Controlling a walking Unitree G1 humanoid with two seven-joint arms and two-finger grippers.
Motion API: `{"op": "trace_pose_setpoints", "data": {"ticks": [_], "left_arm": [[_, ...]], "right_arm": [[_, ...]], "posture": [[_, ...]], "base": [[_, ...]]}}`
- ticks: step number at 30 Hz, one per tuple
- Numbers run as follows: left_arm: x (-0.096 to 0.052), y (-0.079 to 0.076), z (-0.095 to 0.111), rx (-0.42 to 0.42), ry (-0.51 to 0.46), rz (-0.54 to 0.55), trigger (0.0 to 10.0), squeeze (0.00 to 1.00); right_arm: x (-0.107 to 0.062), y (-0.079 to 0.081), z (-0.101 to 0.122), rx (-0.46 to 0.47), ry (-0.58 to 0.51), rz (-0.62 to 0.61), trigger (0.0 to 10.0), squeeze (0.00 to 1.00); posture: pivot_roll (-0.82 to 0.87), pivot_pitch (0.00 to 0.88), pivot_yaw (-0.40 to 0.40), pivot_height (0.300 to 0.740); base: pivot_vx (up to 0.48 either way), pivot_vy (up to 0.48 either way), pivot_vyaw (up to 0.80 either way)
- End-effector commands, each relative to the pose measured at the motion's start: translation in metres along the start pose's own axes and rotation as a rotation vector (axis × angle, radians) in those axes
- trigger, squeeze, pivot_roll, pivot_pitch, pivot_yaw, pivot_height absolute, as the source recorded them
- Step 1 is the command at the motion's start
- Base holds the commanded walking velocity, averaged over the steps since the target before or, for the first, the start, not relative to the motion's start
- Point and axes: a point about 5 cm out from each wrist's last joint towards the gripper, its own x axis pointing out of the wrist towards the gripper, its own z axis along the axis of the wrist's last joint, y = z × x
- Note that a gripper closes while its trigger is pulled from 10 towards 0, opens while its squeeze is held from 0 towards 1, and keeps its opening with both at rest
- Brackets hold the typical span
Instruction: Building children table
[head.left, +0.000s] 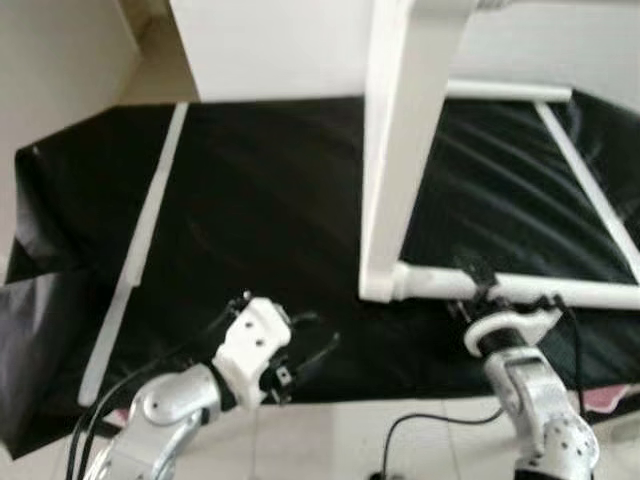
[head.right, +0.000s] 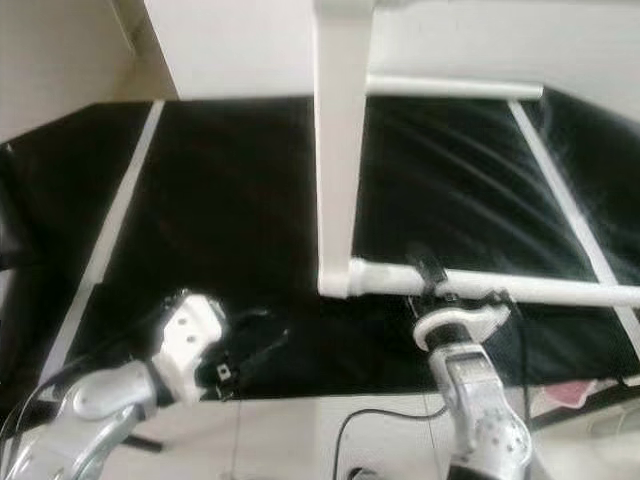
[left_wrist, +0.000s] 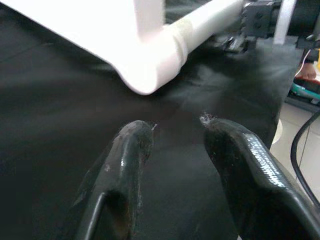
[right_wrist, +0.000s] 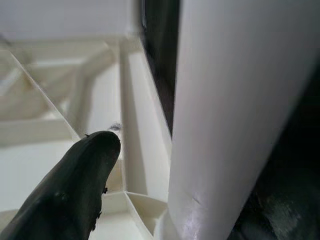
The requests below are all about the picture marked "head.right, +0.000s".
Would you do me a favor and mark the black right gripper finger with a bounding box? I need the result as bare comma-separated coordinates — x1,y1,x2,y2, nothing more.
406,250,452,301

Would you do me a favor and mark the long white plastic strip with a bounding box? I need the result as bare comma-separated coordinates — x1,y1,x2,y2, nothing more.
50,99,167,378
507,99,640,337

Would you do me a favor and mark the black table cloth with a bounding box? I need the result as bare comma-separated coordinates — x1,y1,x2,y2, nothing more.
0,85,640,431

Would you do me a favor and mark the pink object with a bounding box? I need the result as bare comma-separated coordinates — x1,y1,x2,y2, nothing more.
540,379,598,408

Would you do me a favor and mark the black table frame bar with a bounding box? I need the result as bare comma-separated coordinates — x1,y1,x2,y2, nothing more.
118,434,167,454

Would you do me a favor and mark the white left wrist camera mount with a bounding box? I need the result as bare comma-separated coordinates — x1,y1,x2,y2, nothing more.
159,290,227,404

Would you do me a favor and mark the white tapered table leg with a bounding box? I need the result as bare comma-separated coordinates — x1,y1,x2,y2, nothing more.
365,75,547,102
348,257,640,310

